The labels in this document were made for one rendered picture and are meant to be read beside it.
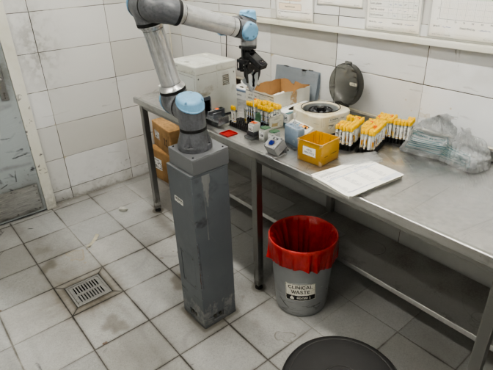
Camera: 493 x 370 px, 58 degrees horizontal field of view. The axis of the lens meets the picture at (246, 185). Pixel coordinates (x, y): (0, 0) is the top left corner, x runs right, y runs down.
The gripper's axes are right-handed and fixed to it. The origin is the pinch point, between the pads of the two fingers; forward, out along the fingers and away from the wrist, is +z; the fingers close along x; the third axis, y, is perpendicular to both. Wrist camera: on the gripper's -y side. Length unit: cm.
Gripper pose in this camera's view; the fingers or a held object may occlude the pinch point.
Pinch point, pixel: (252, 89)
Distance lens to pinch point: 215.2
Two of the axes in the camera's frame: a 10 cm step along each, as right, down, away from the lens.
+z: 0.3, 8.8, 4.7
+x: -7.6, 3.3, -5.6
